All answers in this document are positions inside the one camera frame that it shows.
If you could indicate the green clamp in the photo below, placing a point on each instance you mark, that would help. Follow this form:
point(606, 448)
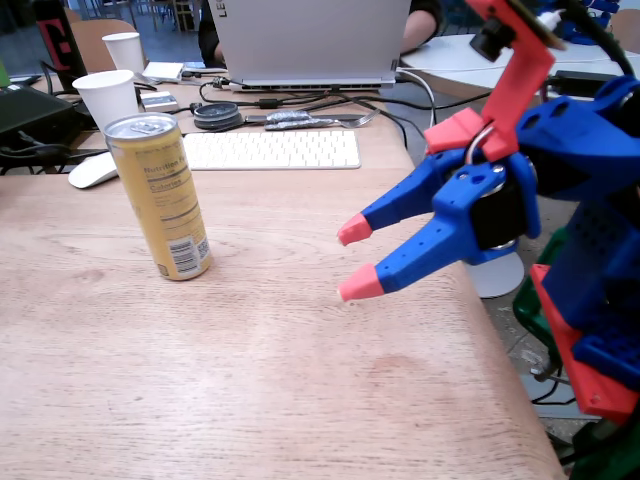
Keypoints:
point(610, 455)
point(527, 305)

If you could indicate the white computer mouse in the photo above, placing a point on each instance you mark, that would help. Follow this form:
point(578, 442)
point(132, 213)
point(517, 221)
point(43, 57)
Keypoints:
point(92, 172)

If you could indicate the silver laptop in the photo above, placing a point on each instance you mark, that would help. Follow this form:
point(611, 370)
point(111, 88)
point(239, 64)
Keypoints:
point(310, 40)

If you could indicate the red wrist camera mount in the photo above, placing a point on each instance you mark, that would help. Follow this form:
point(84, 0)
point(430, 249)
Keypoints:
point(525, 70)

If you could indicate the white paper cup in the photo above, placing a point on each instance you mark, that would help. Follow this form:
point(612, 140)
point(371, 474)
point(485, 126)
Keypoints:
point(105, 100)
point(125, 52)

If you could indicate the red robot base plate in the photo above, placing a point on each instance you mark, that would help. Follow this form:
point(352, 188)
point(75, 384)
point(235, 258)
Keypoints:
point(565, 340)

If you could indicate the white adapter box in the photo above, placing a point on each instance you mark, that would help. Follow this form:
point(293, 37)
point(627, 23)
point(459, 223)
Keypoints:
point(162, 71)

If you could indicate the foil wrapped packet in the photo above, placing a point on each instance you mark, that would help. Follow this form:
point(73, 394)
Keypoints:
point(287, 120)

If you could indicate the blue background robot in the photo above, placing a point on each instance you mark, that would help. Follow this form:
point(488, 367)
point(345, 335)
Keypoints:
point(585, 30)

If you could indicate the black power brick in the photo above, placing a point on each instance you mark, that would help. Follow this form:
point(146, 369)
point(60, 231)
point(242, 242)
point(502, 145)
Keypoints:
point(580, 80)

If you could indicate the small grey white box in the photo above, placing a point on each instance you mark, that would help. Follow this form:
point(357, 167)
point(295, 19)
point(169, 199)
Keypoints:
point(160, 102)

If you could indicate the white round table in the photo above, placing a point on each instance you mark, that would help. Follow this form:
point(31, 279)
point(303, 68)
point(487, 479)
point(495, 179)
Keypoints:
point(450, 60)

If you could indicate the yellow energy drink can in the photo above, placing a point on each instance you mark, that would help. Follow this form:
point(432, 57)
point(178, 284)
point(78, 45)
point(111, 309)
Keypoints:
point(165, 200)

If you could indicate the black stand with red letter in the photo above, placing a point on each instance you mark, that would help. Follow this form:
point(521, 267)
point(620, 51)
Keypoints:
point(75, 60)

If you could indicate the black dock box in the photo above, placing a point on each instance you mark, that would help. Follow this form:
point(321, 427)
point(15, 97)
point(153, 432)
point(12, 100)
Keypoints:
point(30, 115)

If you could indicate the person in black shirt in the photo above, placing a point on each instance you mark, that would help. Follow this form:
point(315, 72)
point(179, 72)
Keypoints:
point(207, 30)

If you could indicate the wooden chair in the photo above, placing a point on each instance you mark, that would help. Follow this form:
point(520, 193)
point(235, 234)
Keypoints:
point(90, 45)

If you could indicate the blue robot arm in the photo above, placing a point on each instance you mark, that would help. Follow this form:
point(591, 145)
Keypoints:
point(590, 145)

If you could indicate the blue gripper black motor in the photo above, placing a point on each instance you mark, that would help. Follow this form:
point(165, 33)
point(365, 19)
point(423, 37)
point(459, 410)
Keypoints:
point(457, 212)

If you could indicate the white keyboard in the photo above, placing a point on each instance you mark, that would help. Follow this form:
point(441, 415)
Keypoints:
point(270, 150)

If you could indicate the person forearm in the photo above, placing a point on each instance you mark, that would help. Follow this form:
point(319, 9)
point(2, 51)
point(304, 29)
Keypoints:
point(417, 30)

